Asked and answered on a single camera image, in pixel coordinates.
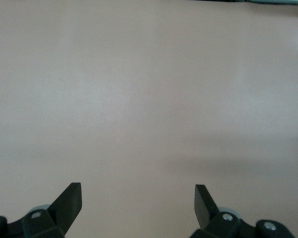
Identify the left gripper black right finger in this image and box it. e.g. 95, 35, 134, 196
191, 184, 295, 238

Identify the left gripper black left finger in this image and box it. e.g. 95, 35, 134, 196
0, 182, 83, 238

